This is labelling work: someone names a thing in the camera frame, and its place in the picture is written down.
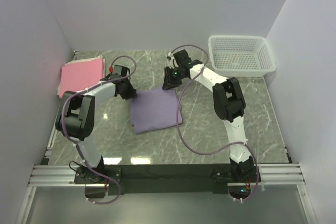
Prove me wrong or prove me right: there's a folded pink t shirt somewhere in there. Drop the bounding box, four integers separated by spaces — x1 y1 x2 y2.
58 58 103 98

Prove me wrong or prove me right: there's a white perforated plastic basket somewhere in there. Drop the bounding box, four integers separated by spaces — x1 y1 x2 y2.
208 35 276 77

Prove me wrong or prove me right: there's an aluminium table edge rail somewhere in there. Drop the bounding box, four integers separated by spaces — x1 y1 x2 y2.
15 50 79 224

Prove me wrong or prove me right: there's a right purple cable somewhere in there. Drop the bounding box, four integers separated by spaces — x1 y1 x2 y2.
167 44 260 202

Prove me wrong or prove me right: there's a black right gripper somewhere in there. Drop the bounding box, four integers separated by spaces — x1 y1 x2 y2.
162 66 184 90

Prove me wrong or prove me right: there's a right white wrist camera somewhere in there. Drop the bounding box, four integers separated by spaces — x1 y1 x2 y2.
166 52 175 69

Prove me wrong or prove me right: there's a purple cable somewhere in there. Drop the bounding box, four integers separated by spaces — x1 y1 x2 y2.
59 55 137 183
167 44 260 202

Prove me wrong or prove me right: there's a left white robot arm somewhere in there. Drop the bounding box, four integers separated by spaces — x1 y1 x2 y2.
55 65 137 183

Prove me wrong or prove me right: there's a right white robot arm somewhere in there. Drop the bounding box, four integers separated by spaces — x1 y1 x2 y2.
162 49 258 182

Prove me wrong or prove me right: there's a purple t shirt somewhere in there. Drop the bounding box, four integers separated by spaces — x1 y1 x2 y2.
130 87 183 134

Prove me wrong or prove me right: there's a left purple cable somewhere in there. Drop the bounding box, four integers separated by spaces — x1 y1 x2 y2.
59 55 137 183

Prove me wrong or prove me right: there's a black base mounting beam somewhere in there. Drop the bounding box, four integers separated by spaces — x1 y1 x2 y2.
73 163 263 199

